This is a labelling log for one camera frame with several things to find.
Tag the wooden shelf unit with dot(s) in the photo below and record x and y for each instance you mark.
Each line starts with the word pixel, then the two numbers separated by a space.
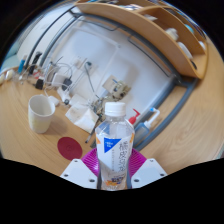
pixel 150 36

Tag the clear plastic drink bottle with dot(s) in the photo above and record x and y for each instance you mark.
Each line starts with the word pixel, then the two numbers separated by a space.
pixel 115 146

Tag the black power adapter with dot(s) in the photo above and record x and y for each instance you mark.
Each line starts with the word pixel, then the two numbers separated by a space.
pixel 39 84

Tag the teal bed mattress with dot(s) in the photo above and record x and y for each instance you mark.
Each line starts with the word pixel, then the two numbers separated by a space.
pixel 11 61

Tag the cream paper cup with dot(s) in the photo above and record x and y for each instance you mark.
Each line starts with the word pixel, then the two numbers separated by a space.
pixel 40 115

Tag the small blue bottle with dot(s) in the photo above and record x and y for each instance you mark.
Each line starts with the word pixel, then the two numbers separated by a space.
pixel 22 65

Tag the flat round red coaster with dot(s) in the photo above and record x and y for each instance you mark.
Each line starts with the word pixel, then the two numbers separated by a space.
pixel 69 148

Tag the white power strip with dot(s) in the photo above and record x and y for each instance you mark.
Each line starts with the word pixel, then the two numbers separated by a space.
pixel 65 96

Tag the blue squeeze bottle white nozzle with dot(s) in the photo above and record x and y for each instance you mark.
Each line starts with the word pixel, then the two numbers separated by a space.
pixel 143 130

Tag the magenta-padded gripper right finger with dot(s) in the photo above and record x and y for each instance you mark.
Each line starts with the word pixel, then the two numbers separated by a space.
pixel 146 171

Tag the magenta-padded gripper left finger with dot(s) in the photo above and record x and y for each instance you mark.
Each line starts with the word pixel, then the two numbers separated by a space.
pixel 78 171

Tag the grey metal shelf frame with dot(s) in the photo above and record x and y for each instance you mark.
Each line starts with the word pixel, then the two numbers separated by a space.
pixel 170 115

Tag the black slim bottle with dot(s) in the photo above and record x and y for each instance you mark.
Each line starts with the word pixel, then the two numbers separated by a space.
pixel 36 61

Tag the white paper bag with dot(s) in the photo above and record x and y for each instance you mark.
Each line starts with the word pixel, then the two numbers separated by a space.
pixel 83 116

